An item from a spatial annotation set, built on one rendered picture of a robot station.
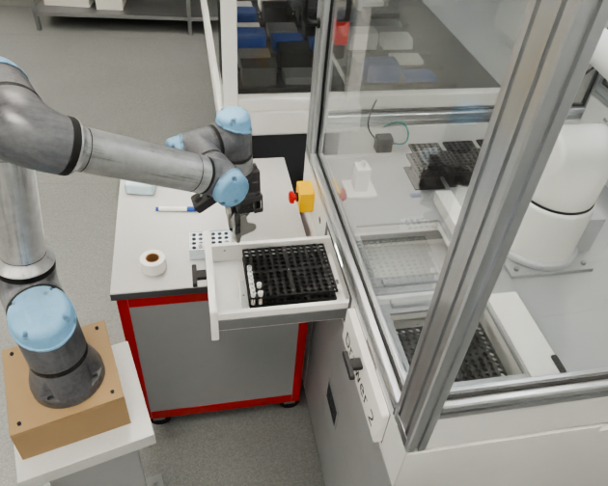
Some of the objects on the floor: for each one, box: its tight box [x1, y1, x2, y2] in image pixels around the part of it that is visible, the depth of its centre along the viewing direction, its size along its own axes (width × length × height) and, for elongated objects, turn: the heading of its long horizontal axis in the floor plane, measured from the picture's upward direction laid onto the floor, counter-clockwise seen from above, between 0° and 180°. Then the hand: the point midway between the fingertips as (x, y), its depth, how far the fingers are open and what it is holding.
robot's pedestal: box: [14, 341, 164, 486], centre depth 155 cm, size 30×30×76 cm
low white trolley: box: [110, 157, 308, 424], centre depth 207 cm, size 58×62×76 cm
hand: (233, 234), depth 146 cm, fingers open, 3 cm apart
